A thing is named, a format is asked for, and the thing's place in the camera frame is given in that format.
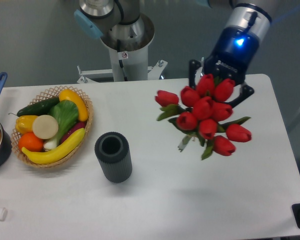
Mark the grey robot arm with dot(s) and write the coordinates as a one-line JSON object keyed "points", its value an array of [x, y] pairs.
{"points": [[127, 33]]}

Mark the woven wicker basket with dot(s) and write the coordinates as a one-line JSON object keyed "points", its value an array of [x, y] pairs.
{"points": [[47, 94]]}

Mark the orange fruit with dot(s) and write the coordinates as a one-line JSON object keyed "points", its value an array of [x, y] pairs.
{"points": [[31, 142]]}

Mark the beige round disc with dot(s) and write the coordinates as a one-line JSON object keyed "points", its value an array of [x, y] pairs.
{"points": [[45, 127]]}

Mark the green bok choy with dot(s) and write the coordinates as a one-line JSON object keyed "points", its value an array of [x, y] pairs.
{"points": [[66, 114]]}

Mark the yellow bell pepper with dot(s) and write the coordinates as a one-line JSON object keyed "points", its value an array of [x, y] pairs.
{"points": [[24, 124]]}

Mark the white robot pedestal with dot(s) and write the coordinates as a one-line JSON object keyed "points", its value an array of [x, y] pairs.
{"points": [[125, 66]]}

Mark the red tulip bouquet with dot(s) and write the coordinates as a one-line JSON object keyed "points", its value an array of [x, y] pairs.
{"points": [[201, 111]]}

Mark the dark grey ribbed vase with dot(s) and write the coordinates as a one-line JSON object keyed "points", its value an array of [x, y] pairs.
{"points": [[112, 151]]}

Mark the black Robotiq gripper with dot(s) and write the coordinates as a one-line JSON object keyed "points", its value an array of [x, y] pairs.
{"points": [[229, 58]]}

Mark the yellow squash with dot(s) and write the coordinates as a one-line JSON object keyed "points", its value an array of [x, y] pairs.
{"points": [[71, 95]]}

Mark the yellow banana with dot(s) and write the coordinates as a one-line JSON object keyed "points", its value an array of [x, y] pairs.
{"points": [[58, 153]]}

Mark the green cucumber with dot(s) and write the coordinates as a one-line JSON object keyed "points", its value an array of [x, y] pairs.
{"points": [[38, 108]]}

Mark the purple eggplant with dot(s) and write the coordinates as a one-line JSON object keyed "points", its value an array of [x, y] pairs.
{"points": [[78, 125]]}

